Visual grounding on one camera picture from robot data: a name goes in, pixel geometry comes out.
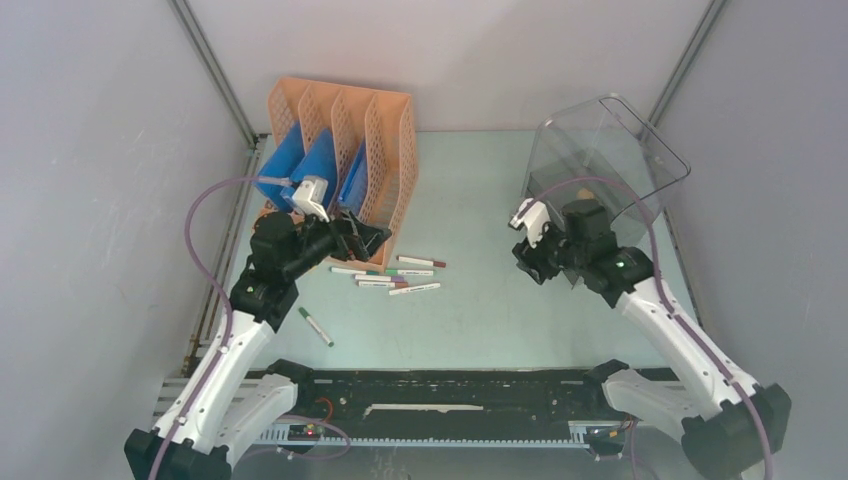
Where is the clear plastic drawer cabinet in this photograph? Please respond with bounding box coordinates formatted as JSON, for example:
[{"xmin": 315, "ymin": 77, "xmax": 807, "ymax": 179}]
[{"xmin": 521, "ymin": 94, "xmax": 691, "ymax": 245}]

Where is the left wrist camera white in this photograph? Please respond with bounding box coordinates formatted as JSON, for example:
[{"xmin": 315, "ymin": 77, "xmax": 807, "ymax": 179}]
[{"xmin": 291, "ymin": 176, "xmax": 330, "ymax": 223}]

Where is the purple cap marker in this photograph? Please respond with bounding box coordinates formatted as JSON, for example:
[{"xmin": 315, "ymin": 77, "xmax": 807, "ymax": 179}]
[{"xmin": 353, "ymin": 274, "xmax": 406, "ymax": 283}]

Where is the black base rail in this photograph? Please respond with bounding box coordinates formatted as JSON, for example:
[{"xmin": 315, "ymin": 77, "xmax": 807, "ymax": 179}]
[{"xmin": 276, "ymin": 367, "xmax": 627, "ymax": 444}]

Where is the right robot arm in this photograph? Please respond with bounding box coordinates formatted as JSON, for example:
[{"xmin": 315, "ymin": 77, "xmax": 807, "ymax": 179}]
[{"xmin": 509, "ymin": 198, "xmax": 792, "ymax": 479}]

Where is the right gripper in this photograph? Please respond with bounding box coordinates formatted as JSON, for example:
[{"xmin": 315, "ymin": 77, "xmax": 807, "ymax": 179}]
[{"xmin": 511, "ymin": 217, "xmax": 587, "ymax": 286}]

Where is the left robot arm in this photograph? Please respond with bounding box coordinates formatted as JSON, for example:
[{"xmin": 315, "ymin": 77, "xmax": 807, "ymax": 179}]
[{"xmin": 124, "ymin": 212, "xmax": 392, "ymax": 479}]

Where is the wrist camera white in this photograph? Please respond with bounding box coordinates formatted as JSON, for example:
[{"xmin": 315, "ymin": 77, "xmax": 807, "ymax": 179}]
[
  {"xmin": 291, "ymin": 176, "xmax": 330, "ymax": 223},
  {"xmin": 508, "ymin": 198, "xmax": 550, "ymax": 248}
]

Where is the orange plastic file organizer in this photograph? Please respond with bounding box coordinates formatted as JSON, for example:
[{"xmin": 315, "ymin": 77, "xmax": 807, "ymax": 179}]
[{"xmin": 267, "ymin": 77, "xmax": 418, "ymax": 271}]

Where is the blue folder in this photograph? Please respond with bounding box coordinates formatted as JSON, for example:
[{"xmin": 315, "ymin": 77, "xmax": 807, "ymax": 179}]
[
  {"xmin": 257, "ymin": 121, "xmax": 305, "ymax": 213},
  {"xmin": 279, "ymin": 128, "xmax": 338, "ymax": 213},
  {"xmin": 338, "ymin": 141, "xmax": 368, "ymax": 217}
]

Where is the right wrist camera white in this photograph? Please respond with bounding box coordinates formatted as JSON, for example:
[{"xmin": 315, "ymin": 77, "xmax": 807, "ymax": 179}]
[{"xmin": 508, "ymin": 198, "xmax": 550, "ymax": 248}]

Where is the brown cap marker in cluster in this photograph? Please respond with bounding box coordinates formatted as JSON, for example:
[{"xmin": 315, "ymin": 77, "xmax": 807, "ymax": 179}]
[{"xmin": 356, "ymin": 280, "xmax": 409, "ymax": 289}]

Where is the white marker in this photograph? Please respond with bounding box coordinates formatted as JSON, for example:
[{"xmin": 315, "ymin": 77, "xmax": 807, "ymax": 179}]
[{"xmin": 388, "ymin": 282, "xmax": 441, "ymax": 296}]

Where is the green cap marker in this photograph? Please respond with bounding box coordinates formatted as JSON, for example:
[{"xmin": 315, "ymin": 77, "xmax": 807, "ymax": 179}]
[
  {"xmin": 298, "ymin": 307, "xmax": 335, "ymax": 348},
  {"xmin": 383, "ymin": 268, "xmax": 435, "ymax": 277}
]

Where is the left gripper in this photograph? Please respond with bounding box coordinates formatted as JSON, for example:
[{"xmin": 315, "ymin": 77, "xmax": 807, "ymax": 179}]
[{"xmin": 283, "ymin": 202, "xmax": 390, "ymax": 280}]

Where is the blue folder front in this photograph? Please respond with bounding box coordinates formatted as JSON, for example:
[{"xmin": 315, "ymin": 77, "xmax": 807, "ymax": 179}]
[{"xmin": 257, "ymin": 121, "xmax": 305, "ymax": 213}]

